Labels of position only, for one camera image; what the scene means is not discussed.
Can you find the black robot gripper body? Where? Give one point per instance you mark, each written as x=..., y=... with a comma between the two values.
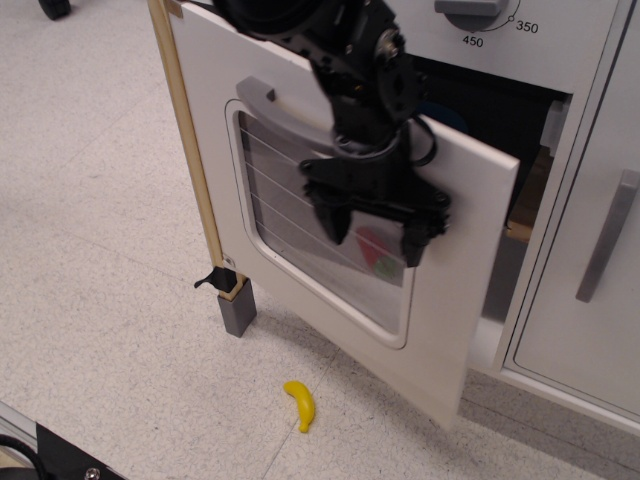
x=383, y=184

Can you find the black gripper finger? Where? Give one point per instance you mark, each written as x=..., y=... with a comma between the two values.
x=415, y=237
x=335, y=220

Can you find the white oven door with window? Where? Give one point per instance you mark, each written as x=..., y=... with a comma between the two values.
x=413, y=332

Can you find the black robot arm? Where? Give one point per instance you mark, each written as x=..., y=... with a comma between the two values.
x=358, y=58

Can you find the grey oven temperature knob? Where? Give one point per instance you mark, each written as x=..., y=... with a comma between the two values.
x=471, y=15

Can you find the white toy kitchen oven cabinet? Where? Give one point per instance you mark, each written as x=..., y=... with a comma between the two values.
x=529, y=86

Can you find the red green toy chili pepper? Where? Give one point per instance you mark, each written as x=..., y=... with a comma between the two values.
x=376, y=254

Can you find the blue plate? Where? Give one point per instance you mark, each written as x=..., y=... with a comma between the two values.
x=444, y=115

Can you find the grey cabinet leg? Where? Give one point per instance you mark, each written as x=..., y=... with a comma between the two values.
x=239, y=313

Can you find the yellow toy banana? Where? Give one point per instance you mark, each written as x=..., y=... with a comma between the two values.
x=305, y=403

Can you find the white side cabinet door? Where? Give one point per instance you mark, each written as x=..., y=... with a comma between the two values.
x=592, y=349

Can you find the black caster wheel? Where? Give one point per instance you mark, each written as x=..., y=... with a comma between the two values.
x=55, y=9

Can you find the grey cabinet door handle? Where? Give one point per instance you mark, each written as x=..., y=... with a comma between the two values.
x=614, y=222

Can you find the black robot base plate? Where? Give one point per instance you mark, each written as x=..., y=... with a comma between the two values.
x=64, y=460

